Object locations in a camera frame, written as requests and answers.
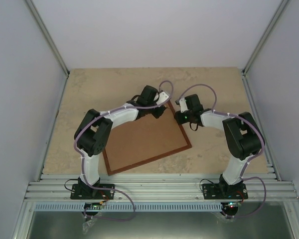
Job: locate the grey slotted cable duct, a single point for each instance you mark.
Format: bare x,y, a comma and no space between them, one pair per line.
128,207

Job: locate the brown wooden picture frame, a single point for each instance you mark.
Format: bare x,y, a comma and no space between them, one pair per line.
187,145

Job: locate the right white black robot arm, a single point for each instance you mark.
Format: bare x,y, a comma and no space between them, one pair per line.
243,139

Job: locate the brown fibreboard backing panel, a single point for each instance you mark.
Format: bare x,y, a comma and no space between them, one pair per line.
144,142

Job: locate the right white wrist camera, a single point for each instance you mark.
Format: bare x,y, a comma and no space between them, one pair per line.
182,104

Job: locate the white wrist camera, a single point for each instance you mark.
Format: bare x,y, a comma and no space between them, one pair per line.
161,98
182,104

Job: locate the left aluminium corner post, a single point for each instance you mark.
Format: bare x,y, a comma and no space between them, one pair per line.
46,35

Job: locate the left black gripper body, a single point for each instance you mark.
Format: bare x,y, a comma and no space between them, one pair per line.
156,114

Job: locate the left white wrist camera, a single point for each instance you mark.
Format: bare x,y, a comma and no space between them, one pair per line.
161,98

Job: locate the right aluminium corner post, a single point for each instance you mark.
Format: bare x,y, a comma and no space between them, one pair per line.
266,34

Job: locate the aluminium corner post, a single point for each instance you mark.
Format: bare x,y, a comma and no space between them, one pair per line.
46,35
266,34

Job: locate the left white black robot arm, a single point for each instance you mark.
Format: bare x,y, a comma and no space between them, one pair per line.
91,137

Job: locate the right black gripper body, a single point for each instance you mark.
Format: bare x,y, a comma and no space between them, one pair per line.
184,120

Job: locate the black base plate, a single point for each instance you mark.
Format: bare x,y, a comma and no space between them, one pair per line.
80,192
222,190

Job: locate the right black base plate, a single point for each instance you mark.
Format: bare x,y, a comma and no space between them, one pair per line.
222,190

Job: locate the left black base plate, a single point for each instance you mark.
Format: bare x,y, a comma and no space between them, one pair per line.
80,192

